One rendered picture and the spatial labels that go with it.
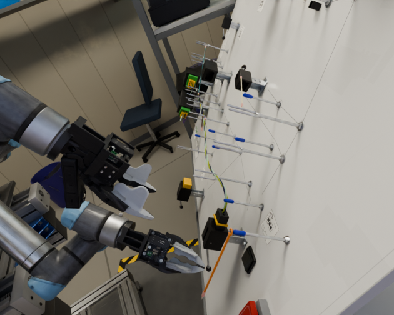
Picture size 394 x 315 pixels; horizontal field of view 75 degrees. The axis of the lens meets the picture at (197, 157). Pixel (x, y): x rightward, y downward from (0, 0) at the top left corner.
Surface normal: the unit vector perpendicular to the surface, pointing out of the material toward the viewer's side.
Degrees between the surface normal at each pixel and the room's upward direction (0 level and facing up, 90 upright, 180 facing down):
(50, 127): 66
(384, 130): 54
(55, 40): 90
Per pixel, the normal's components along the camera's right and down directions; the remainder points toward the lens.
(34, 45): 0.44, 0.39
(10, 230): 0.44, -0.44
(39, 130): 0.40, 0.07
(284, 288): -0.95, -0.21
